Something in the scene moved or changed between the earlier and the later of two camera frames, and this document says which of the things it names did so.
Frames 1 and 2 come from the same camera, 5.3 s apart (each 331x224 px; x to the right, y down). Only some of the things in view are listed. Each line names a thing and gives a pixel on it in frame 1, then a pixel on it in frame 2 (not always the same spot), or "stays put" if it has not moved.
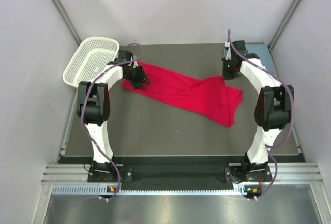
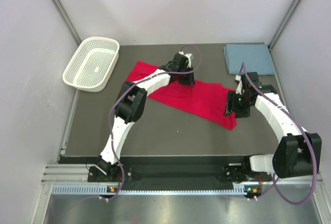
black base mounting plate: x=238 y=173 stays put
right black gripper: x=225 y=73 -> x=231 y=106
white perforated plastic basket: x=92 y=56 stays put
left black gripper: x=141 y=78 -> x=189 y=80
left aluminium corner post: x=57 y=3 stays put
